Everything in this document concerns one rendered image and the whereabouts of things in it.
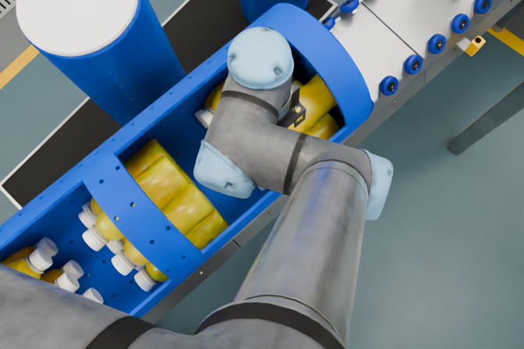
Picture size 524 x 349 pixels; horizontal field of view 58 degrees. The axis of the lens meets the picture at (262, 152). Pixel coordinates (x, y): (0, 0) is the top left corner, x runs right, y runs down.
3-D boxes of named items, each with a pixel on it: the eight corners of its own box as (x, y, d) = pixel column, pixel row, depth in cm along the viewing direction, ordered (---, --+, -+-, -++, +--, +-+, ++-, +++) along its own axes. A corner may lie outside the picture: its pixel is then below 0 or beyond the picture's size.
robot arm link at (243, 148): (275, 203, 50) (307, 111, 53) (179, 172, 52) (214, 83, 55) (280, 213, 58) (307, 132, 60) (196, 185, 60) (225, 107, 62)
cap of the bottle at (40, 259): (48, 272, 86) (56, 266, 86) (36, 269, 83) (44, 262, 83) (38, 255, 88) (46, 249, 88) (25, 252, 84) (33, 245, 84)
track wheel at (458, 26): (469, 10, 106) (462, 8, 107) (454, 22, 105) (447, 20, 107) (472, 26, 109) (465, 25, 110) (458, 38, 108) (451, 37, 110)
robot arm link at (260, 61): (212, 77, 53) (238, 12, 55) (224, 110, 64) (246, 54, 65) (279, 97, 52) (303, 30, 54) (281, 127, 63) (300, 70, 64)
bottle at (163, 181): (162, 151, 80) (78, 221, 78) (189, 182, 80) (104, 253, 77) (168, 156, 87) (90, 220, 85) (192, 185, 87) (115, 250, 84)
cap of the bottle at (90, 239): (87, 227, 79) (79, 234, 79) (102, 245, 79) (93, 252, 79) (94, 227, 83) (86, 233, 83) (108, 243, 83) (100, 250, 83)
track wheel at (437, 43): (445, 30, 105) (438, 29, 106) (431, 43, 104) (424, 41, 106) (449, 47, 108) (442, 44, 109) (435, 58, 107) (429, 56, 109)
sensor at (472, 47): (479, 50, 113) (486, 40, 108) (470, 58, 113) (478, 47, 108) (454, 29, 115) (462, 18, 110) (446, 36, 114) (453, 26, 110)
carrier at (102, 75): (218, 109, 192) (160, 78, 197) (164, -23, 108) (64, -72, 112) (181, 169, 187) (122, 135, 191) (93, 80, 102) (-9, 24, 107)
